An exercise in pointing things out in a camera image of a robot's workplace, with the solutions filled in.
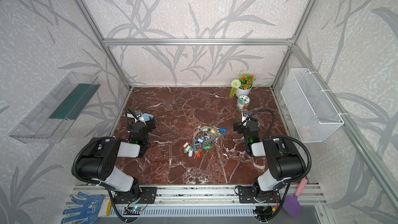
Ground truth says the metal key ring plate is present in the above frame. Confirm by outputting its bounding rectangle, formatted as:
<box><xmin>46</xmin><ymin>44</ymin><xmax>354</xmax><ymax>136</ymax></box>
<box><xmin>182</xmin><ymin>126</ymin><xmax>226</xmax><ymax>159</ymax></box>

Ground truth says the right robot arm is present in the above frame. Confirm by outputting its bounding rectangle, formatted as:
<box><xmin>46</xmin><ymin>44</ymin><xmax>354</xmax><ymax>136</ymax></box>
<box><xmin>233</xmin><ymin>120</ymin><xmax>312</xmax><ymax>203</ymax></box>

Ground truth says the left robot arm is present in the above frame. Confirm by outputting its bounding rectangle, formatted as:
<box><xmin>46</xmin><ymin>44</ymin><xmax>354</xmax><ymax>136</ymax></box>
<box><xmin>72</xmin><ymin>116</ymin><xmax>155</xmax><ymax>200</ymax></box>

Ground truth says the light blue toy shovel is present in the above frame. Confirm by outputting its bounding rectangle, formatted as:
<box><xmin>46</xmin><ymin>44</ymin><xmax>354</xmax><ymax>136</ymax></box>
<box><xmin>124</xmin><ymin>113</ymin><xmax>153</xmax><ymax>122</ymax></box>

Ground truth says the small printed jar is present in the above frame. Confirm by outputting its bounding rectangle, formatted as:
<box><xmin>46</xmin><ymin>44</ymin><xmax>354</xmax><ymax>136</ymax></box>
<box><xmin>237</xmin><ymin>95</ymin><xmax>250</xmax><ymax>112</ymax></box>

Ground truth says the potted artificial flower plant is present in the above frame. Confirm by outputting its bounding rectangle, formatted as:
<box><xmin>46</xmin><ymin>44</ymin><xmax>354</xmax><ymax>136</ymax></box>
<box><xmin>229</xmin><ymin>72</ymin><xmax>256</xmax><ymax>98</ymax></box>

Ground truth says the purple pink toy shovel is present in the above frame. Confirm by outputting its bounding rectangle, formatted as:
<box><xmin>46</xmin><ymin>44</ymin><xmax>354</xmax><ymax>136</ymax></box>
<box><xmin>283</xmin><ymin>178</ymin><xmax>308</xmax><ymax>219</ymax></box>

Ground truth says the blue dotted work glove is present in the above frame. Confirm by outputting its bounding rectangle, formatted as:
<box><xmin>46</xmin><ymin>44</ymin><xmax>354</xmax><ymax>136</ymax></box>
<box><xmin>61</xmin><ymin>191</ymin><xmax>104</xmax><ymax>224</ymax></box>

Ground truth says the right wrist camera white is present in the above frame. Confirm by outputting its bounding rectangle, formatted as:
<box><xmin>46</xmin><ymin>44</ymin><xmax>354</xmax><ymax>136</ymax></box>
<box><xmin>241</xmin><ymin>110</ymin><xmax>250</xmax><ymax>125</ymax></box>

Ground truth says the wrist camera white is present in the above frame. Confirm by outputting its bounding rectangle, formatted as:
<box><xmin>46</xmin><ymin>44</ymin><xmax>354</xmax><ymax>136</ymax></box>
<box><xmin>241</xmin><ymin>110</ymin><xmax>250</xmax><ymax>125</ymax></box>
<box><xmin>134</xmin><ymin>111</ymin><xmax>145</xmax><ymax>122</ymax></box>

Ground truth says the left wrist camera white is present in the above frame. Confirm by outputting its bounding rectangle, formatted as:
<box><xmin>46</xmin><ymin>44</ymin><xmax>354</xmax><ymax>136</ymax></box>
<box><xmin>134</xmin><ymin>111</ymin><xmax>145</xmax><ymax>122</ymax></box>

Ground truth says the white wire mesh basket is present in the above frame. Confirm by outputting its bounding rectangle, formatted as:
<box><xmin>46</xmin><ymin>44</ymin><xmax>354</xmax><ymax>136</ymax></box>
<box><xmin>281</xmin><ymin>68</ymin><xmax>344</xmax><ymax>143</ymax></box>

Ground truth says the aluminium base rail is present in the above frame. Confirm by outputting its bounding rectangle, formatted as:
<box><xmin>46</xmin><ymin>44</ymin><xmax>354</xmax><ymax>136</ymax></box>
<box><xmin>71</xmin><ymin>184</ymin><xmax>326</xmax><ymax>219</ymax></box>

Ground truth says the clear plastic wall shelf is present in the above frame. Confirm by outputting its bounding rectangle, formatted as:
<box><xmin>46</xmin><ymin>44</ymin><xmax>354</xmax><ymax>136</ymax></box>
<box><xmin>9</xmin><ymin>72</ymin><xmax>101</xmax><ymax>144</ymax></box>

